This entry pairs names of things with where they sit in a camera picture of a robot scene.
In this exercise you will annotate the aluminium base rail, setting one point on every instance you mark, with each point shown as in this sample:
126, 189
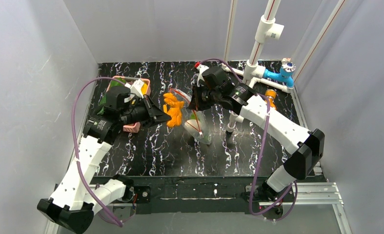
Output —
324, 193

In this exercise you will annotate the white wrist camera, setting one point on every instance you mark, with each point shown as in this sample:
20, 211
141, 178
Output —
201, 68
135, 86

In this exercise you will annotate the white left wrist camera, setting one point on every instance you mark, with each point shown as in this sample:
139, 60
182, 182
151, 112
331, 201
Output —
135, 86

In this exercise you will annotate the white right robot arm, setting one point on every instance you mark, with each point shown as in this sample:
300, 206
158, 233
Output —
305, 146

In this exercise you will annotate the green cucumber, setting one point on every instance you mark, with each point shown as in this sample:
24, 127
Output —
103, 104

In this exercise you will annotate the orange ginger root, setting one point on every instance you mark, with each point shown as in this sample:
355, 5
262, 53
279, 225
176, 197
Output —
173, 107

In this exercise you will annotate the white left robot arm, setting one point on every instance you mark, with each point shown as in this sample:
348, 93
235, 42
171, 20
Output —
73, 204

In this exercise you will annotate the yellow banana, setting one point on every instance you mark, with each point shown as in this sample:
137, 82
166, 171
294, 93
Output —
144, 89

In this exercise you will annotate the orange plastic faucet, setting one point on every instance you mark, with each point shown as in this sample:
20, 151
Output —
271, 95

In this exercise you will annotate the white pvc pipe frame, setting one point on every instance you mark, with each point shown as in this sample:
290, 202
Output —
288, 30

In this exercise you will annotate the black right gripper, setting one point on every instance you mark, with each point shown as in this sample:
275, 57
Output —
197, 99

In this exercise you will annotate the clear zip top bag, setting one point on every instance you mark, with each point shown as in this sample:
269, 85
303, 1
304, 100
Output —
205, 136

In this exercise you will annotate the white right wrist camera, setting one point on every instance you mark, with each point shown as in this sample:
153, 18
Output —
201, 68

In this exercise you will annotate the white radish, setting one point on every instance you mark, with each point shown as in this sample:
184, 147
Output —
192, 127

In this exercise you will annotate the blue plastic faucet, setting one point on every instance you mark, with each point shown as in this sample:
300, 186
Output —
285, 74

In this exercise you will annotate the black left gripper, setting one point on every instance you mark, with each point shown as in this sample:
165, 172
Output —
148, 109

